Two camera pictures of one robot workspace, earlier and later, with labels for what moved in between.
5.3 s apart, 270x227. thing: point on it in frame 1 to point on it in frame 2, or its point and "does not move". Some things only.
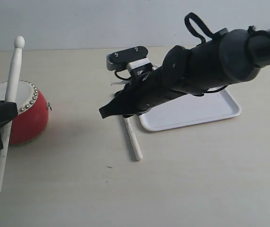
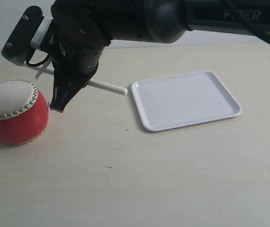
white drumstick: x=133 y=138 to x=100 y=85
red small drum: x=32 y=109 does not move
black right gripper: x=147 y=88 to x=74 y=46
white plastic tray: x=188 y=110 does not move
